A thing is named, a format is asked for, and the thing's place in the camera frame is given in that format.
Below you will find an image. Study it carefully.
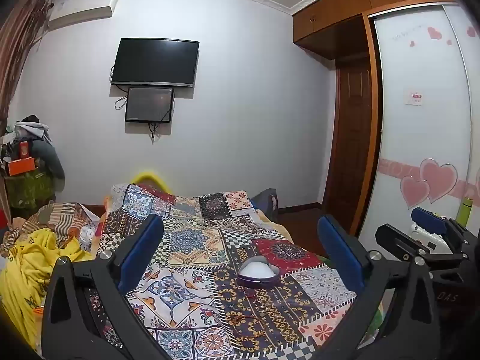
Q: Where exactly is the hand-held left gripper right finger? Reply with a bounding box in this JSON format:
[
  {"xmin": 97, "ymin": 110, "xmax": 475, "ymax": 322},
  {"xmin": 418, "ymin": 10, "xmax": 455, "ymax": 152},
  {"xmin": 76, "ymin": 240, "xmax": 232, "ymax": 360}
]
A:
[{"xmin": 310, "ymin": 215, "xmax": 446, "ymax": 360}]

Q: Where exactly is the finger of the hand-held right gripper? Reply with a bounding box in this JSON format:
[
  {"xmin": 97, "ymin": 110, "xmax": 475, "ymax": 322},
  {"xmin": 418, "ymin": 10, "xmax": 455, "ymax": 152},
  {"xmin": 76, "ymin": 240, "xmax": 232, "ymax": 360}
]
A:
[
  {"xmin": 375, "ymin": 224, "xmax": 432, "ymax": 261},
  {"xmin": 410, "ymin": 207, "xmax": 470, "ymax": 241}
]

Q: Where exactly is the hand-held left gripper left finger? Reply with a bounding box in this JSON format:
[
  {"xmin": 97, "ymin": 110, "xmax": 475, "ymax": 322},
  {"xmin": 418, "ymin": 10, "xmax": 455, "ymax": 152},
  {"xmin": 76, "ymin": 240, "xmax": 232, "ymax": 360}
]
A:
[{"xmin": 41, "ymin": 214, "xmax": 166, "ymax": 360}]

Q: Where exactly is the purple heart-shaped jewelry box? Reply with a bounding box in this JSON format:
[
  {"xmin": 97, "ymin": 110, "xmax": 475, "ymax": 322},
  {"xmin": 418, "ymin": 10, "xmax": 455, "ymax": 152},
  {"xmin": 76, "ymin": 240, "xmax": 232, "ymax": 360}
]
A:
[{"xmin": 237, "ymin": 256, "xmax": 280, "ymax": 290}]

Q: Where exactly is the thin beaded bracelet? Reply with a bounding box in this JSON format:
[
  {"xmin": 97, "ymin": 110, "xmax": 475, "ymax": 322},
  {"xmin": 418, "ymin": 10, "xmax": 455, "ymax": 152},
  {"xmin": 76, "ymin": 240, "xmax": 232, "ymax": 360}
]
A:
[{"xmin": 245, "ymin": 289, "xmax": 271, "ymax": 305}]

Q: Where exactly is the red cord necklace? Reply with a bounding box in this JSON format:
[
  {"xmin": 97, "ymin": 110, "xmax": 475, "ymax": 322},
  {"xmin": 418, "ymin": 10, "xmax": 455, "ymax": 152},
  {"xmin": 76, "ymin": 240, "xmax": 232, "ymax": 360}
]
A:
[{"xmin": 229, "ymin": 307, "xmax": 286, "ymax": 339}]

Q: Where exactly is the green bottle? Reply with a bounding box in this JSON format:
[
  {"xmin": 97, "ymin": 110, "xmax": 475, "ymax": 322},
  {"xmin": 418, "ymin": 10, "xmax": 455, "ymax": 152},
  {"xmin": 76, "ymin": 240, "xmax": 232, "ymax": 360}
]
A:
[{"xmin": 455, "ymin": 196, "xmax": 473, "ymax": 226}]

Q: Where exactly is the yellow padded tube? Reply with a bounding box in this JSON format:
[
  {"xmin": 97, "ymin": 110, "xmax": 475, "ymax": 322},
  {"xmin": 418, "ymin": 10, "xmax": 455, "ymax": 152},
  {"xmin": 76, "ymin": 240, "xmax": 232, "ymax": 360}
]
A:
[{"xmin": 130, "ymin": 170, "xmax": 170, "ymax": 193}]

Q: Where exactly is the white heart-patterned sliding door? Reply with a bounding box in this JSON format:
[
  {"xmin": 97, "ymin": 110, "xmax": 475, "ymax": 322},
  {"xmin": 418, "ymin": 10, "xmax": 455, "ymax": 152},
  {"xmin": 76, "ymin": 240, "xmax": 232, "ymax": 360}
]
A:
[{"xmin": 356, "ymin": 3, "xmax": 480, "ymax": 249}]

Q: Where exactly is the dark blue bag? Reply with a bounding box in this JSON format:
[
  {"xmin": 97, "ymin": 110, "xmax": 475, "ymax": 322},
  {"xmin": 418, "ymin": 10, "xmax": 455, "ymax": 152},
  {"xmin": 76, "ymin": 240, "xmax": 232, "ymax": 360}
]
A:
[{"xmin": 250, "ymin": 188, "xmax": 280, "ymax": 224}]

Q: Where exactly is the colourful patchwork blanket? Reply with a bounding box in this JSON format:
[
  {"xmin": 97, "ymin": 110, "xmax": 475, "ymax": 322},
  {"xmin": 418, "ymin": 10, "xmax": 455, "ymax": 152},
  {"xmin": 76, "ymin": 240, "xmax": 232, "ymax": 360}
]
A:
[{"xmin": 84, "ymin": 182, "xmax": 379, "ymax": 360}]

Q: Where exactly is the brown striped cloth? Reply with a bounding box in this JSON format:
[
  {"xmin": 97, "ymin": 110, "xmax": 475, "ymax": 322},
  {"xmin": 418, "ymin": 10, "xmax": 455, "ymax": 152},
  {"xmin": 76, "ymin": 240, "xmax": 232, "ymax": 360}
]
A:
[{"xmin": 0, "ymin": 202, "xmax": 103, "ymax": 256}]

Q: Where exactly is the yellow printed cloth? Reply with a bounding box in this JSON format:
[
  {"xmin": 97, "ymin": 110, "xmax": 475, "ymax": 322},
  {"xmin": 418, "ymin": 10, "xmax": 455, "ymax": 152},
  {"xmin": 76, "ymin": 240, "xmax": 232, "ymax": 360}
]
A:
[{"xmin": 0, "ymin": 228, "xmax": 95, "ymax": 350}]

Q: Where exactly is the white paper door notice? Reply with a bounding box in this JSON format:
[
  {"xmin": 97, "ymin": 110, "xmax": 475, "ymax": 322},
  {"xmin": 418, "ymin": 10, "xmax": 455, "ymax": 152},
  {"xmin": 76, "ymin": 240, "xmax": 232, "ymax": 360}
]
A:
[{"xmin": 404, "ymin": 88, "xmax": 425, "ymax": 107}]

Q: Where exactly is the green patterned cloth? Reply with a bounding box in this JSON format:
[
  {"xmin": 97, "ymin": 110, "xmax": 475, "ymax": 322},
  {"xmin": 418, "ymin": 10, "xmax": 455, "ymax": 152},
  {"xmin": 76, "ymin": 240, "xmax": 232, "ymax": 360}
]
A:
[{"xmin": 5, "ymin": 172, "xmax": 55, "ymax": 211}]

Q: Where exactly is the grey hooded jacket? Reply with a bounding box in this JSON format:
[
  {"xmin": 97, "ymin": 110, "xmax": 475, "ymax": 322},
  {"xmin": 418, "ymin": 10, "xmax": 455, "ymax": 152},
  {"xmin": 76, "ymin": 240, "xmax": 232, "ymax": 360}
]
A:
[{"xmin": 14, "ymin": 115, "xmax": 65, "ymax": 205}]

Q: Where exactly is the flat orange box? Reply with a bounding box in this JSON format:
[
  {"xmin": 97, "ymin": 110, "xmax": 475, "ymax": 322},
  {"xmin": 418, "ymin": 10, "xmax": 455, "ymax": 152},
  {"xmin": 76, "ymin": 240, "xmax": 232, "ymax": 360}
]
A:
[{"xmin": 7, "ymin": 158, "xmax": 37, "ymax": 176}]

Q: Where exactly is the wooden overhead cabinet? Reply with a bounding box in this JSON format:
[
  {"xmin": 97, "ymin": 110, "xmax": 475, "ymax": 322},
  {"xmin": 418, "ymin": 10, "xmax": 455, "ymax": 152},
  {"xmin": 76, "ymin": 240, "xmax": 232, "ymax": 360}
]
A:
[{"xmin": 292, "ymin": 0, "xmax": 459, "ymax": 61}]

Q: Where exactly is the brown striped curtain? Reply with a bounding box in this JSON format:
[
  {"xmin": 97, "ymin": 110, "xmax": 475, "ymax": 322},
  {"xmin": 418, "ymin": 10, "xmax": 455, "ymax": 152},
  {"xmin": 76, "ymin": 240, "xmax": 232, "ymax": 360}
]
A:
[{"xmin": 0, "ymin": 0, "xmax": 54, "ymax": 122}]

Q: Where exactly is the wooden wardrobe frame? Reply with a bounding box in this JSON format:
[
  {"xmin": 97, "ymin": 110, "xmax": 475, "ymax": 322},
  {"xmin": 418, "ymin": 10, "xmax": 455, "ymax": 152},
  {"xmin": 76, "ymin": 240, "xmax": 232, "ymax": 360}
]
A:
[{"xmin": 322, "ymin": 57, "xmax": 376, "ymax": 234}]

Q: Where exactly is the small black wall monitor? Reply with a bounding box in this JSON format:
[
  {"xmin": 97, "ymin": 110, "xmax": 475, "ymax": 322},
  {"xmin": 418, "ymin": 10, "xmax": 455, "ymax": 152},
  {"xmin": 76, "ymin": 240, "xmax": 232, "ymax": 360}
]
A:
[{"xmin": 125, "ymin": 86, "xmax": 175, "ymax": 124}]

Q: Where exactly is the black wall television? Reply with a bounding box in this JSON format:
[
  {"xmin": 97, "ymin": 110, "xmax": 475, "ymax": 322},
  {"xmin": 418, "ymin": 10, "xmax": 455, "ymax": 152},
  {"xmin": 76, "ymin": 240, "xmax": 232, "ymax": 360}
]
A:
[{"xmin": 110, "ymin": 37, "xmax": 200, "ymax": 88}]

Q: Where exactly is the white wall air conditioner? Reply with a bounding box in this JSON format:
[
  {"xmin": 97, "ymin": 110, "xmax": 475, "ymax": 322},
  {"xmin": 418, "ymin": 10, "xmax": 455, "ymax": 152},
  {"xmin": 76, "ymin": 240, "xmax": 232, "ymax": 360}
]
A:
[{"xmin": 47, "ymin": 0, "xmax": 120, "ymax": 31}]

